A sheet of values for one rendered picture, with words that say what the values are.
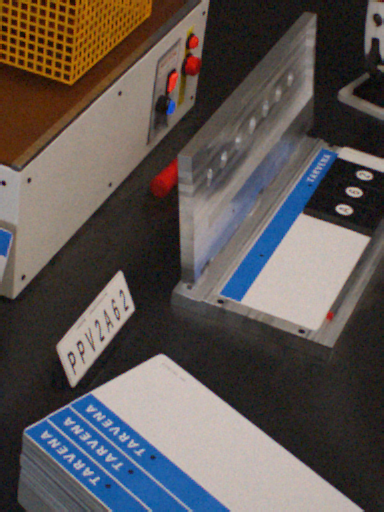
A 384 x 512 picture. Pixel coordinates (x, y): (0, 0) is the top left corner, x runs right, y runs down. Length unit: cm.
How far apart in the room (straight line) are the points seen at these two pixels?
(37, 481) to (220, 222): 47
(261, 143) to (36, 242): 35
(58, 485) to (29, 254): 39
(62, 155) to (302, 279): 34
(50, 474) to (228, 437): 18
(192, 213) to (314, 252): 24
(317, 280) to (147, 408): 41
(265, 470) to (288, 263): 46
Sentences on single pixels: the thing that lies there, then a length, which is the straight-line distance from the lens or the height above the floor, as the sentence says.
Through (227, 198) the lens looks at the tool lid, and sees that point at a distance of 164.
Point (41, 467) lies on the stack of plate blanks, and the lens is 129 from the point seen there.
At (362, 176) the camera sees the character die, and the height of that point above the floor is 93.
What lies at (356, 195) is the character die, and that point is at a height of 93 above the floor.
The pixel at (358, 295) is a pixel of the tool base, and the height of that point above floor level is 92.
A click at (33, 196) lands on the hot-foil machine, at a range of 152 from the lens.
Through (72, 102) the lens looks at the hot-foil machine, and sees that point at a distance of 159.
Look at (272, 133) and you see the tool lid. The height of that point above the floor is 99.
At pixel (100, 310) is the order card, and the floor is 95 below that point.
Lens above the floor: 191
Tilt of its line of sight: 36 degrees down
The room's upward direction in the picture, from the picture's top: 9 degrees clockwise
